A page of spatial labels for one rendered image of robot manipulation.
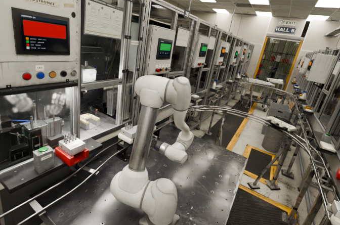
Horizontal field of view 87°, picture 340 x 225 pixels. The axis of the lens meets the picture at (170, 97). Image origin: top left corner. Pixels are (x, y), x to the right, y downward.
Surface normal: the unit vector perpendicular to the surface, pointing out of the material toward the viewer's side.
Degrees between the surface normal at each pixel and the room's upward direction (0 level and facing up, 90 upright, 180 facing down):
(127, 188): 71
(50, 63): 90
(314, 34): 90
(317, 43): 90
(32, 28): 90
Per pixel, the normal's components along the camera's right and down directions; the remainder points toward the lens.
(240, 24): -0.52, 0.18
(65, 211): 0.15, -0.94
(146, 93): -0.34, 0.06
